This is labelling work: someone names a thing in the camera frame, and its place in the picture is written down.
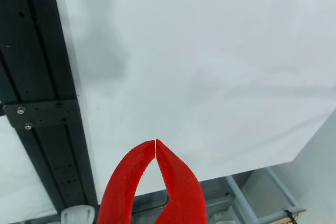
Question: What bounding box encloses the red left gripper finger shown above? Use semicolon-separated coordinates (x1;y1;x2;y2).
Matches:
97;140;156;224

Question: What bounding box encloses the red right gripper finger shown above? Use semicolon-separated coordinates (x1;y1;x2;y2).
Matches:
155;138;207;224

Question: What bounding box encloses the wooden board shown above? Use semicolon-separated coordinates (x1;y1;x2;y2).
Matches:
258;208;307;224

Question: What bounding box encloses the black bracket plate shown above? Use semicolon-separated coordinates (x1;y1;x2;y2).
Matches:
2;100;81;130

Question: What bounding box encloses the black aluminium rail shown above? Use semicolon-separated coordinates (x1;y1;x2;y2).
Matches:
0;0;99;213

